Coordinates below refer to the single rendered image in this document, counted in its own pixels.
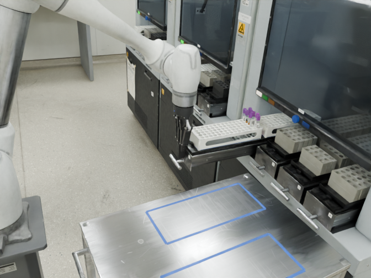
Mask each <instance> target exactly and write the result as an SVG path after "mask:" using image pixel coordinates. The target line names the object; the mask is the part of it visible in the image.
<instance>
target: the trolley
mask: <svg viewBox="0 0 371 278"><path fill-rule="evenodd" d="M79 227H80V230H81V235H82V243H83V249H80V250H78V251H75V252H73V253H72V256H73V259H74V261H75V264H76V268H77V271H78V274H79V277H80V278H86V277H85V275H84V272H83V269H82V266H81V263H80V260H79V258H78V257H79V256H81V255H84V260H85V266H86V274H87V278H96V271H97V274H98V276H99V278H344V276H345V274H346V272H347V270H348V269H349V268H350V266H351V263H350V262H349V261H348V260H346V259H345V258H344V257H343V256H342V255H341V254H340V253H339V252H337V251H336V250H335V249H334V248H333V247H331V246H330V245H329V244H328V243H327V242H326V241H325V240H324V239H322V238H321V237H320V236H319V235H318V234H317V233H316V232H315V231H314V230H312V229H311V228H310V227H309V226H308V225H307V224H306V223H305V222H303V221H302V220H301V219H300V218H299V217H298V216H297V215H296V214H295V213H293V212H292V211H291V210H290V209H288V208H287V207H286V206H285V205H284V204H283V203H282V202H281V201H280V200H278V199H277V198H276V197H275V196H274V195H273V194H272V193H271V192H269V191H268V190H267V189H266V188H265V187H264V186H263V185H262V184H261V183H259V182H258V181H257V180H256V179H255V178H254V177H253V176H252V175H250V174H249V173H245V174H241V175H238V176H235V177H232V178H228V179H225V180H221V181H217V182H215V183H211V184H208V185H204V186H201V187H198V188H195V189H191V190H187V191H184V192H181V193H177V194H174V195H171V196H167V197H163V198H161V199H157V200H153V201H150V202H147V203H144V204H141V205H137V206H133V207H130V208H126V209H123V210H120V211H117V212H113V213H109V214H107V215H103V216H100V217H96V218H93V219H90V220H86V221H83V222H80V223H79Z"/></svg>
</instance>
